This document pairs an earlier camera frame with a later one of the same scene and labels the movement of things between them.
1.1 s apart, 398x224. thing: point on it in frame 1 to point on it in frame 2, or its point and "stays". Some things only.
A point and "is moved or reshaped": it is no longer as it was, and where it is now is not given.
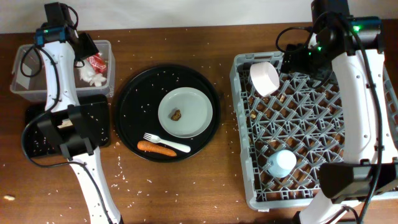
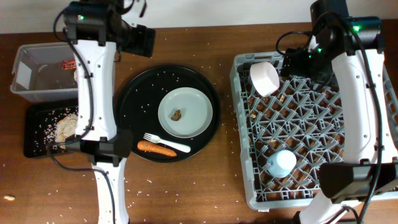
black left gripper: (92, 48) to (145, 42)
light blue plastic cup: (281, 163) stays
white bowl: (264, 78) stays
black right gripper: (293, 62) stays
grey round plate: (185, 112) stays
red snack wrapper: (97, 63) is moved or reshaped
